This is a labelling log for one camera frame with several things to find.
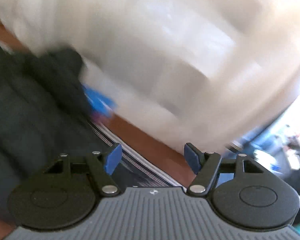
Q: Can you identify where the black puffer jacket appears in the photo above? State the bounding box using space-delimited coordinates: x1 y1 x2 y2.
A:
0 46 107 222

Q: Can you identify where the dark patterned rug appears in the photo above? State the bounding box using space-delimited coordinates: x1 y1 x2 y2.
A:
89 122 182 188

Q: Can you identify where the blue tissue box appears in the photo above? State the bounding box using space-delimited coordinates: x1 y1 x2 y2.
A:
83 85 116 118

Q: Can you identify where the white sheer curtain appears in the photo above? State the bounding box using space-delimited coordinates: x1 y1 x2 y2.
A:
0 0 300 151

